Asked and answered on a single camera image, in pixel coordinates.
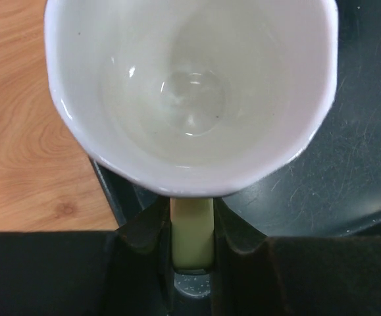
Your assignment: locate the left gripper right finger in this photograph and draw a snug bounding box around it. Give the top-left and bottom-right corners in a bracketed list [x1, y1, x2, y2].
[211, 199, 381, 315]

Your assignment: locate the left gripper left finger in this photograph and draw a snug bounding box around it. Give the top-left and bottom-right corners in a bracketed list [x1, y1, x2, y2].
[0, 197, 172, 315]

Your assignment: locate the white mug yellow handle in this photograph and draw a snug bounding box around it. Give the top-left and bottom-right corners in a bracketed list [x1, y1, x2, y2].
[43, 1, 338, 273]

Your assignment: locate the black serving tray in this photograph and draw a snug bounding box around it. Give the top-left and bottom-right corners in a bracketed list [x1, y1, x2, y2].
[88, 0, 381, 297]

